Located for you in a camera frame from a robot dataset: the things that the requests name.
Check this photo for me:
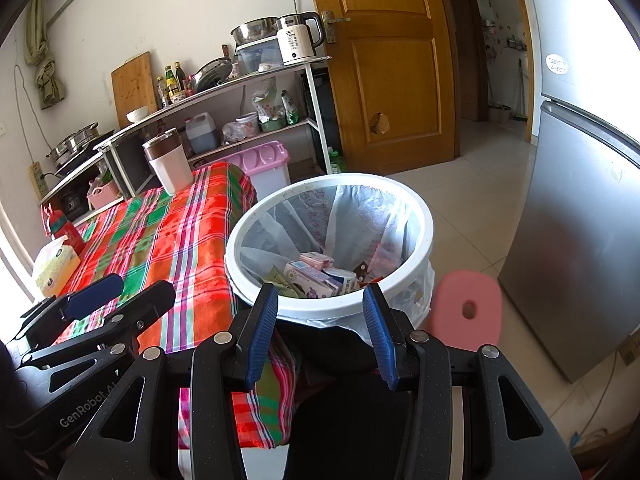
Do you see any metal door handle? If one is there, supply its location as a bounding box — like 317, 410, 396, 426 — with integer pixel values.
320, 10, 351, 43

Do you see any wooden door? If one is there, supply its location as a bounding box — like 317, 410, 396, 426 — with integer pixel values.
304, 0, 461, 176

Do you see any red green plaid tablecloth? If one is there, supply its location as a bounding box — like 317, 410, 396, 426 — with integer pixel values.
50, 162, 301, 451

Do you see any wooden cutting board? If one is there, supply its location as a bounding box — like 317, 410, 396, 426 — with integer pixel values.
111, 51, 153, 128

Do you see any white paper cup blue label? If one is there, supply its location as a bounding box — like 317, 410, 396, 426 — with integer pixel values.
322, 267, 361, 296

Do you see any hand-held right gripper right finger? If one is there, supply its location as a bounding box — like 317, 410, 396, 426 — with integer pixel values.
362, 284, 583, 480

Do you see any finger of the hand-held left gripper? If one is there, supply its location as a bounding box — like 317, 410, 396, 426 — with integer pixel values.
20, 274, 125, 343
22, 280, 177, 367

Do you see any pink lidded storage box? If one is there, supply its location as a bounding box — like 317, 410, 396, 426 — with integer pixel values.
220, 140, 292, 193

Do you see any plastic oil jug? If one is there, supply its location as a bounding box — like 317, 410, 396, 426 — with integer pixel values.
185, 112, 219, 155

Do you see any white electric kettle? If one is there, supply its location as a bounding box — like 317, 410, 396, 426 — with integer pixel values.
276, 11, 326, 66

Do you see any black rice cooker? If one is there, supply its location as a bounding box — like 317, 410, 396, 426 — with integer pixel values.
60, 190, 91, 221

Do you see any clear plastic bin liner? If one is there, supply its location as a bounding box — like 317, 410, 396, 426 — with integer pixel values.
240, 185, 433, 331

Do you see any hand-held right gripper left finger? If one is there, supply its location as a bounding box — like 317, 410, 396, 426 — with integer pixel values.
56, 282, 279, 480

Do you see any plastic bag with tub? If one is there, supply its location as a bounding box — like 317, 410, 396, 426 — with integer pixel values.
221, 112, 261, 146

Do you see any white round bin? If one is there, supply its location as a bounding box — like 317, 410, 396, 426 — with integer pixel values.
224, 173, 435, 328

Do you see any black induction cooker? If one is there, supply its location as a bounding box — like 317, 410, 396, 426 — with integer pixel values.
52, 130, 116, 176

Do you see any steel pan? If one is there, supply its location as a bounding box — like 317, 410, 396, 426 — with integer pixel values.
189, 57, 235, 93

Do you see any pink plastic stool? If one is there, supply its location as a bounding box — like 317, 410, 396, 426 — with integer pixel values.
425, 270, 503, 351

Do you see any silver refrigerator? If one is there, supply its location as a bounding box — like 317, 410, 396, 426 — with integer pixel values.
497, 0, 640, 383

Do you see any low metal shelf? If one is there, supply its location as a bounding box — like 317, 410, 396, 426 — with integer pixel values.
39, 152, 126, 221

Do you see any hanging green cloth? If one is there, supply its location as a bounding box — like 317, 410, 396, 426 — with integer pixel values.
25, 0, 67, 110

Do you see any red water bottle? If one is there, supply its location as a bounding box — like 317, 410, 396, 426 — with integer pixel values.
42, 203, 86, 256

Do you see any white food bag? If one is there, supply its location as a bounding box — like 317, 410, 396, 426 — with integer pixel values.
251, 85, 286, 123

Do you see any white metal shelf rack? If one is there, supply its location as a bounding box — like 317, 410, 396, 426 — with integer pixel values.
95, 55, 333, 201

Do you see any clear plastic food container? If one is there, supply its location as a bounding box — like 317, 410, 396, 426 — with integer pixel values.
236, 40, 285, 75

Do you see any beige power strip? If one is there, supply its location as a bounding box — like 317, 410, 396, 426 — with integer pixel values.
29, 161, 46, 200

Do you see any steel steamer pot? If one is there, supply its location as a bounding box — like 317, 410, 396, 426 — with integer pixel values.
46, 122, 101, 163

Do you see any yellow patterned tissue box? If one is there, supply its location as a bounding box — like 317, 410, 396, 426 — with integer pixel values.
32, 237, 81, 297

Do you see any wooden door frame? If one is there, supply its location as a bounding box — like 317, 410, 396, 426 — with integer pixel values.
442, 0, 533, 143

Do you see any white and brown tumbler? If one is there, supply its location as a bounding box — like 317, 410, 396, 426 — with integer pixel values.
142, 127, 194, 197

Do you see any steel mixing bowl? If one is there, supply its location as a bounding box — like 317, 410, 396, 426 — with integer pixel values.
231, 17, 281, 46

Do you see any green food packet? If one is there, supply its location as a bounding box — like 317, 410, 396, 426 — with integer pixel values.
281, 90, 301, 126

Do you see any pink plastic basket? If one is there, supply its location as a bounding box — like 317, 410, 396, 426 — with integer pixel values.
86, 180, 121, 209

